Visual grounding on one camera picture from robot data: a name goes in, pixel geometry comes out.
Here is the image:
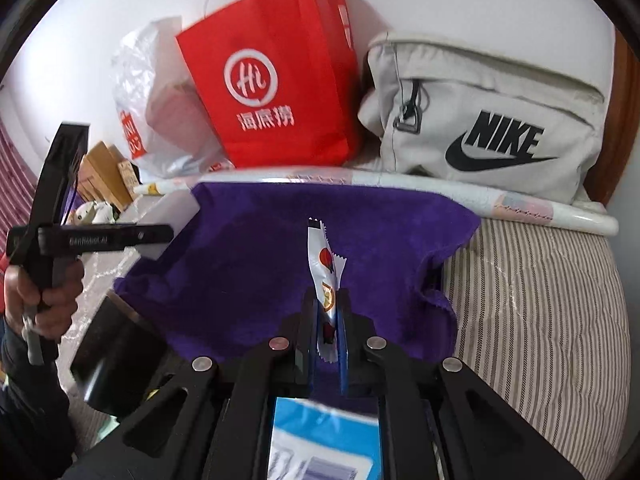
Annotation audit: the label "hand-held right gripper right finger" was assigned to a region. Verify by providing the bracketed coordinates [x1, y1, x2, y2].
[336, 289, 583, 480]

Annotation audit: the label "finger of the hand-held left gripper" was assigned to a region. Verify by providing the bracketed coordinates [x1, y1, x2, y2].
[117, 224, 174, 254]

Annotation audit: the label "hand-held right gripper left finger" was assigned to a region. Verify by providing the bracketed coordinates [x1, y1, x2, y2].
[65, 287, 321, 480]

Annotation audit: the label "white packet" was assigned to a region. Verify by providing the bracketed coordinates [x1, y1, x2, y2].
[134, 191, 202, 262]

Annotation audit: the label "silver printed snack packet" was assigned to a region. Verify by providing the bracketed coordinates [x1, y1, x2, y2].
[306, 216, 348, 362]

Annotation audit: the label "person's left forearm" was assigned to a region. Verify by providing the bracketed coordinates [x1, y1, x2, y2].
[0, 319, 77, 480]

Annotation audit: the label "person's left hand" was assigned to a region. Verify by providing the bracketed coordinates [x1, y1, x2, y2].
[4, 261, 86, 334]

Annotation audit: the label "white patterned quilt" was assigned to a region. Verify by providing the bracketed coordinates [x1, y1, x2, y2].
[70, 204, 153, 313]

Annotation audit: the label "white plush toy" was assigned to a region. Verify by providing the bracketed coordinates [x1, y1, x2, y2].
[69, 200, 119, 227]

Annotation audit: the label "red striped cloth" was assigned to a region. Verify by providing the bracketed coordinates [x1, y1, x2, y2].
[0, 120, 40, 242]

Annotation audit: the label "cardboard boxes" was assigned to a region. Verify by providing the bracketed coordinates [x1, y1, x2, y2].
[75, 140, 139, 212]

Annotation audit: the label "blue tissue pack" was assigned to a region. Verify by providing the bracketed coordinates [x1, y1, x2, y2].
[269, 394, 382, 480]

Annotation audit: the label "purple towel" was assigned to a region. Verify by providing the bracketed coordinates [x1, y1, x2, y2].
[113, 182, 482, 402]

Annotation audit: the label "dark green tin box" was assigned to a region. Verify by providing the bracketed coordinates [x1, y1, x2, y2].
[70, 294, 172, 419]

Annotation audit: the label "white plastic bag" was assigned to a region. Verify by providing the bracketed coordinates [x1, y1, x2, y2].
[110, 16, 237, 177]

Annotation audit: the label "white rolled poster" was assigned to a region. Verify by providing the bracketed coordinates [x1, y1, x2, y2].
[134, 167, 620, 237]

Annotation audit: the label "red paper bag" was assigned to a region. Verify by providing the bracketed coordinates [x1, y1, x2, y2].
[174, 0, 367, 169]

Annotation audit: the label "beige backpack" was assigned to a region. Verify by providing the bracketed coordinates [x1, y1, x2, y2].
[357, 30, 610, 206]

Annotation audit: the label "wooden headboard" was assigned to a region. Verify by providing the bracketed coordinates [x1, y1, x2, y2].
[589, 29, 640, 207]

